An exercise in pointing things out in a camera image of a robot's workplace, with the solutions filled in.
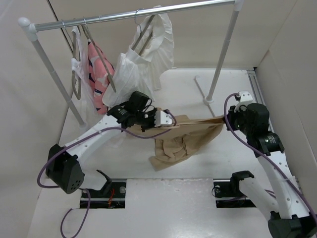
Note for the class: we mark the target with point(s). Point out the pink patterned garment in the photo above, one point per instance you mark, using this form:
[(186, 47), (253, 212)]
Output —
[(97, 79)]

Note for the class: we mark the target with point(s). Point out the grey hanger with blouse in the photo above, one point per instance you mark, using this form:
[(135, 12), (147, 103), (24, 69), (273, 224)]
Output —
[(141, 35)]

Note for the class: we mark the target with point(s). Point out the beige t shirt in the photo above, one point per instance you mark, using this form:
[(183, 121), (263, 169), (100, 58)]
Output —
[(180, 142)]

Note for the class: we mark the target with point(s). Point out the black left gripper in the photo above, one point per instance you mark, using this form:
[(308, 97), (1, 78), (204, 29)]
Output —
[(152, 125)]

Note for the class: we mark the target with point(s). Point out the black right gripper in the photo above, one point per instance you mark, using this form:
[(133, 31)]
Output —
[(232, 114)]

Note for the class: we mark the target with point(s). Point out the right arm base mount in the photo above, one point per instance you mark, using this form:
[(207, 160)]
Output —
[(227, 194)]

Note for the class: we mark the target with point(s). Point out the aluminium rail on table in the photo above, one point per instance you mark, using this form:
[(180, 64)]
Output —
[(258, 96)]

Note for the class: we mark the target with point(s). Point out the white pleated blouse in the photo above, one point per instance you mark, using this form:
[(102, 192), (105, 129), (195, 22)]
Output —
[(142, 73)]

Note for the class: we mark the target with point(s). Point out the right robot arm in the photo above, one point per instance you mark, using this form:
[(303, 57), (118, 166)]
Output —
[(288, 213)]

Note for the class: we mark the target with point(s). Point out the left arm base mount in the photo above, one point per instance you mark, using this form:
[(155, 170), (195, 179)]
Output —
[(111, 196)]

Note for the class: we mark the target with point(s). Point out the white tank top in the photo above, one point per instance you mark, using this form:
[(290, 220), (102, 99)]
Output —
[(87, 109)]

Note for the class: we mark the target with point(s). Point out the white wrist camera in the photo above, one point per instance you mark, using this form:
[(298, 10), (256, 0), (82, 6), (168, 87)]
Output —
[(163, 119), (244, 98)]

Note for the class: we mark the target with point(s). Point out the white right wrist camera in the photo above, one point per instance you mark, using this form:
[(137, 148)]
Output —
[(244, 98)]

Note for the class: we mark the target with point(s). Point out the silver white clothes rack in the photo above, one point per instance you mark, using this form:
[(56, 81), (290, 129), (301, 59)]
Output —
[(31, 31)]

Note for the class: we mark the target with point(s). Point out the grey hanger with pink garment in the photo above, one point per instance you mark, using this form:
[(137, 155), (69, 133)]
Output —
[(109, 76)]

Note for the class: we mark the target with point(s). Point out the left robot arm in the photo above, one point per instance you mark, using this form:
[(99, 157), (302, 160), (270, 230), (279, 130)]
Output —
[(64, 162)]

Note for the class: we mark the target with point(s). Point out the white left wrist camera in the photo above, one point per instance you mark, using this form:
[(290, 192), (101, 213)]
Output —
[(163, 119)]

